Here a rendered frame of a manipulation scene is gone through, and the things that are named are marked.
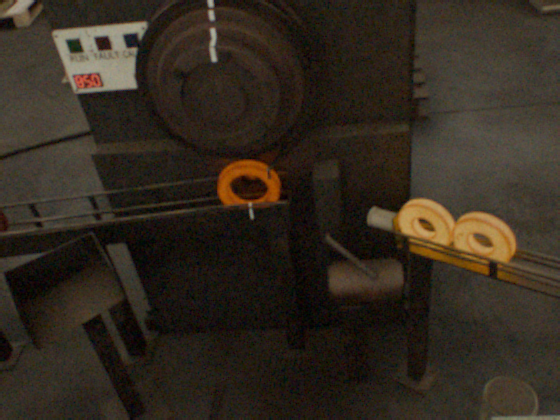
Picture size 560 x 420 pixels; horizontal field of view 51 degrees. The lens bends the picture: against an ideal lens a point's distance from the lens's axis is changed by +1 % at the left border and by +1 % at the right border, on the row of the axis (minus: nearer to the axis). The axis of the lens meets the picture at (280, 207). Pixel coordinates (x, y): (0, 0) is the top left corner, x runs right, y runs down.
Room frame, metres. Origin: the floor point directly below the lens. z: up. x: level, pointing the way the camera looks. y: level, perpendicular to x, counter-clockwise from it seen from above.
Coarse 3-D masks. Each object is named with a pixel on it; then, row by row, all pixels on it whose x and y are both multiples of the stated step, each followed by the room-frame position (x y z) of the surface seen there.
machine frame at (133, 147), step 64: (64, 0) 1.58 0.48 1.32; (128, 0) 1.56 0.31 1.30; (320, 0) 1.49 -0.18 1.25; (384, 0) 1.46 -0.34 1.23; (320, 64) 1.49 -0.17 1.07; (384, 64) 1.46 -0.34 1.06; (128, 128) 1.57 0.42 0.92; (320, 128) 1.48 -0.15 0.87; (384, 128) 1.43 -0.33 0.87; (128, 192) 1.52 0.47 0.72; (192, 192) 1.49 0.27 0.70; (256, 192) 1.46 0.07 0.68; (384, 192) 1.41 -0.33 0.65; (192, 256) 1.50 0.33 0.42; (256, 256) 1.47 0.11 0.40; (320, 256) 1.44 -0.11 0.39; (384, 256) 1.41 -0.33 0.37; (192, 320) 1.51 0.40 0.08; (256, 320) 1.48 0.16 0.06; (320, 320) 1.44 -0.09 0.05; (384, 320) 1.41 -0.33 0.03
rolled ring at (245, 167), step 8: (248, 160) 1.41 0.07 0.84; (232, 168) 1.39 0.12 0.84; (240, 168) 1.39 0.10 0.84; (248, 168) 1.38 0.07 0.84; (256, 168) 1.38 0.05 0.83; (264, 168) 1.39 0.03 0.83; (224, 176) 1.39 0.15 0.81; (232, 176) 1.39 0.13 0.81; (264, 176) 1.38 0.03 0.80; (272, 176) 1.38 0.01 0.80; (224, 184) 1.39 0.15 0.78; (272, 184) 1.38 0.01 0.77; (224, 192) 1.40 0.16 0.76; (272, 192) 1.38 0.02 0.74; (224, 200) 1.40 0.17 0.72; (232, 200) 1.39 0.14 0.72; (240, 200) 1.41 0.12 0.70; (248, 200) 1.42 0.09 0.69; (256, 200) 1.41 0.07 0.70; (264, 200) 1.39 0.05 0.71; (272, 200) 1.38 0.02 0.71
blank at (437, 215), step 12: (408, 204) 1.20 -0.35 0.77; (420, 204) 1.17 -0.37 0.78; (432, 204) 1.17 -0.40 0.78; (408, 216) 1.19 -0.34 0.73; (420, 216) 1.17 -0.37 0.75; (432, 216) 1.14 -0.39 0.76; (444, 216) 1.13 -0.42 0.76; (408, 228) 1.19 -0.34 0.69; (420, 228) 1.19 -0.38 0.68; (444, 228) 1.12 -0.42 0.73; (432, 240) 1.14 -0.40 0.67; (444, 240) 1.12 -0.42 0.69
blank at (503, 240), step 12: (468, 216) 1.09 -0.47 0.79; (480, 216) 1.07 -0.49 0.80; (492, 216) 1.07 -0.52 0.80; (456, 228) 1.10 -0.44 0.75; (468, 228) 1.08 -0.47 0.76; (480, 228) 1.06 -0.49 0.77; (492, 228) 1.04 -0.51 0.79; (504, 228) 1.03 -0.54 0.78; (456, 240) 1.10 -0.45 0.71; (468, 240) 1.08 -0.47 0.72; (492, 240) 1.03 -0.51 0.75; (504, 240) 1.02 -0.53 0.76; (480, 252) 1.06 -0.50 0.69; (492, 252) 1.03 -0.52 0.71; (504, 252) 1.01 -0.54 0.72
